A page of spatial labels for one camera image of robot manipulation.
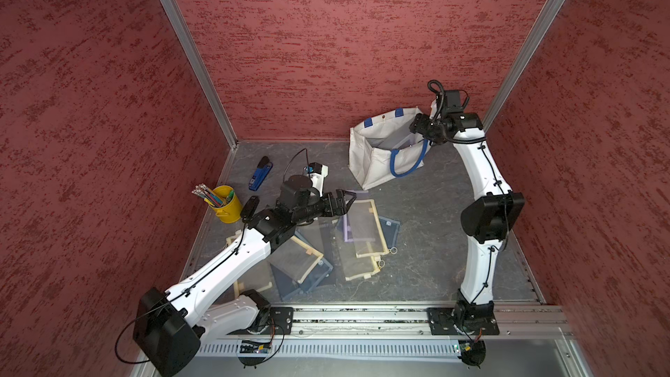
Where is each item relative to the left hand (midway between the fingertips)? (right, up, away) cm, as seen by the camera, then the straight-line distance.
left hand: (344, 202), depth 74 cm
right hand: (+26, +23, +16) cm, 38 cm away
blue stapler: (-35, +7, +34) cm, 49 cm away
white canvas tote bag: (+10, +11, +21) cm, 26 cm away
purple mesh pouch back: (0, -11, +18) cm, 21 cm away
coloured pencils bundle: (-46, +1, +11) cm, 47 cm away
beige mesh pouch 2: (+4, -24, +11) cm, 26 cm away
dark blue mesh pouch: (-18, -28, +6) cm, 33 cm away
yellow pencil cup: (-39, -5, +15) cm, 43 cm away
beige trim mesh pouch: (-16, -21, +13) cm, 30 cm away
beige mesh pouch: (+9, -14, +17) cm, 24 cm away
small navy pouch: (+18, -13, +20) cm, 30 cm away
